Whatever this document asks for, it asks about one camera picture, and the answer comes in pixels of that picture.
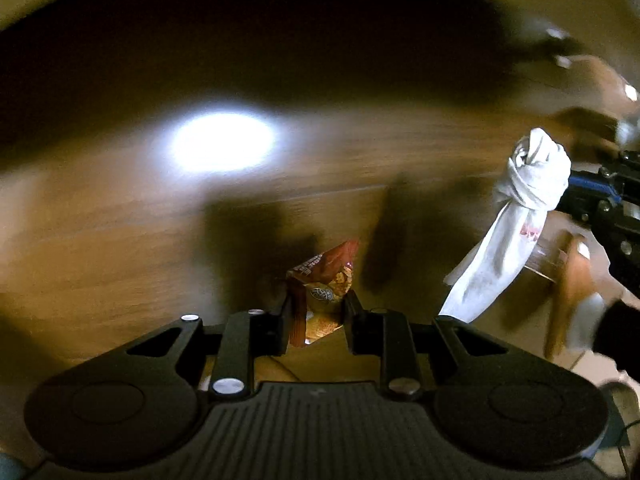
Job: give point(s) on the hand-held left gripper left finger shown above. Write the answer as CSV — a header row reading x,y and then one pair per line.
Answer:
x,y
282,325

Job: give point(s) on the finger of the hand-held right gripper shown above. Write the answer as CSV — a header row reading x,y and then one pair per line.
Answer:
x,y
585,191

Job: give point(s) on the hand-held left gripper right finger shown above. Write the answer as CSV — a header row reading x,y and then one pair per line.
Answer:
x,y
356,327

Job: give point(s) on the orange snack wrapper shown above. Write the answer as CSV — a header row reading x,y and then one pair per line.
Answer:
x,y
325,285

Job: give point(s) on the white knotted plastic bag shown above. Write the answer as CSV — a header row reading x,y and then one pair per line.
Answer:
x,y
520,220

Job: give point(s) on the brown object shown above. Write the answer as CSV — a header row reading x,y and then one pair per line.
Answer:
x,y
572,285

